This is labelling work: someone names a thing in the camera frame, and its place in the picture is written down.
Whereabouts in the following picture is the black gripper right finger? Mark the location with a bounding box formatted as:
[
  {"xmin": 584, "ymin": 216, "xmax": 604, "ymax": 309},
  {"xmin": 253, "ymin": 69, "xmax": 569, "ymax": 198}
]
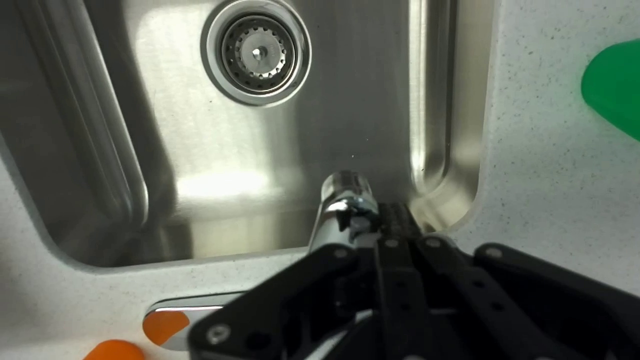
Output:
[{"xmin": 378, "ymin": 203, "xmax": 640, "ymax": 360}]

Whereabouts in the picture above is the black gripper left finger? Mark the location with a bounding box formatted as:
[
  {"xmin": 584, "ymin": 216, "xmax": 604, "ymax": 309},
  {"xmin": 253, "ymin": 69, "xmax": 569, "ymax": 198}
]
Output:
[{"xmin": 187, "ymin": 242, "xmax": 389, "ymax": 360}]

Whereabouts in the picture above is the chrome tap base with lever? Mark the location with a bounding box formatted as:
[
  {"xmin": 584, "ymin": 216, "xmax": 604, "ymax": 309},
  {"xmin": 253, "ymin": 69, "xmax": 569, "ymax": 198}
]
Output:
[{"xmin": 140, "ymin": 288, "xmax": 251, "ymax": 351}]

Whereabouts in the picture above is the stainless steel sink basin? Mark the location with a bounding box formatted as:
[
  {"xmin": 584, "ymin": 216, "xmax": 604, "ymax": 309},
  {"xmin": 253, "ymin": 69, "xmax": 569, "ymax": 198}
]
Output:
[{"xmin": 0, "ymin": 0, "xmax": 498, "ymax": 272}]

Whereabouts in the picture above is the orange plastic cup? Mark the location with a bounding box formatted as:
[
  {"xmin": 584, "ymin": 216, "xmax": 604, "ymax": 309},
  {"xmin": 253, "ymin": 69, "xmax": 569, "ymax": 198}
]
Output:
[{"xmin": 84, "ymin": 338, "xmax": 148, "ymax": 360}]

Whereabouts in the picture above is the metal sink drain strainer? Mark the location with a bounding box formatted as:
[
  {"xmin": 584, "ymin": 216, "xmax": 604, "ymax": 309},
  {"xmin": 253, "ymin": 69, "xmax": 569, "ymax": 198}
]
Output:
[{"xmin": 199, "ymin": 0, "xmax": 317, "ymax": 108}]

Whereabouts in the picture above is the green plastic cup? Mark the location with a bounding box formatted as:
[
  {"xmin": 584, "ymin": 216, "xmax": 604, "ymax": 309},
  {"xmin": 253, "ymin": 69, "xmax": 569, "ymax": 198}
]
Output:
[{"xmin": 579, "ymin": 38, "xmax": 640, "ymax": 145}]

